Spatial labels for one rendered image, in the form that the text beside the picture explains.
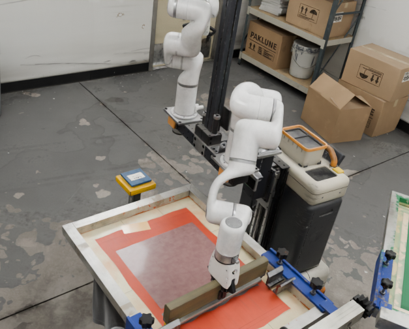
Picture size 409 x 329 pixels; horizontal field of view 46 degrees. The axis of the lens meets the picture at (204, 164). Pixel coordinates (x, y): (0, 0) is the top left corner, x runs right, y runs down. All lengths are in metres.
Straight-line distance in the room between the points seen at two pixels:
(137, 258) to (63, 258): 1.41
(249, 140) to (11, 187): 2.53
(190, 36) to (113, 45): 3.37
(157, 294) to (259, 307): 0.34
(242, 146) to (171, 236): 0.56
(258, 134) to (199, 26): 0.64
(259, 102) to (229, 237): 0.44
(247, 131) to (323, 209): 1.17
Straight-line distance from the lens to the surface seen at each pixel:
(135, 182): 2.09
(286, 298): 1.73
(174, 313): 1.51
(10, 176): 3.83
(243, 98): 1.54
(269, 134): 1.46
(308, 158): 2.49
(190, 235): 1.87
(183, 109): 2.24
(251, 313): 1.66
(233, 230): 1.40
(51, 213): 3.45
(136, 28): 5.39
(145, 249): 1.79
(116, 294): 1.60
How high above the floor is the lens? 2.19
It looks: 33 degrees down
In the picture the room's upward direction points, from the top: 9 degrees clockwise
